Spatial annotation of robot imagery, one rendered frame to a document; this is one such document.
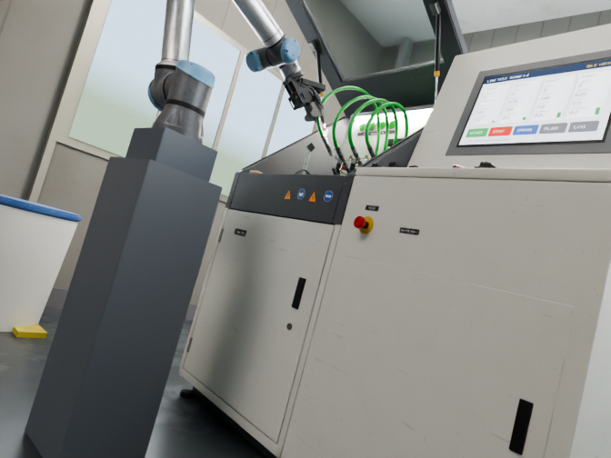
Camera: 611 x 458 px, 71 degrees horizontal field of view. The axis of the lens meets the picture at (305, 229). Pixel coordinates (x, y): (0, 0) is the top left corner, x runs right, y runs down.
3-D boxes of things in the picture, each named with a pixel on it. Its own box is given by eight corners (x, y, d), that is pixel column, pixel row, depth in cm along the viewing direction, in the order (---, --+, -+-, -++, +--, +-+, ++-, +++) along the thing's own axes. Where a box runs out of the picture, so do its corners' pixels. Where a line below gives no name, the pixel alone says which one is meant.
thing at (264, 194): (229, 208, 182) (239, 172, 183) (238, 211, 184) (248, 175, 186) (332, 223, 135) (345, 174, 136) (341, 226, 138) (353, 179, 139)
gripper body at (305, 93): (294, 112, 167) (279, 84, 166) (310, 105, 172) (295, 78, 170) (304, 104, 161) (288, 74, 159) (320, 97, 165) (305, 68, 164)
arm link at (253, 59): (258, 47, 148) (282, 40, 154) (241, 54, 157) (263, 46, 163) (265, 71, 151) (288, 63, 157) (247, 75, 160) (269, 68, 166)
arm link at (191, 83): (176, 96, 119) (190, 51, 120) (156, 102, 129) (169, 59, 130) (213, 114, 127) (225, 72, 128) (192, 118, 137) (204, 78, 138)
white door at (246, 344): (181, 367, 177) (225, 208, 182) (185, 367, 178) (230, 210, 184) (275, 443, 128) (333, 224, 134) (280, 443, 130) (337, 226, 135)
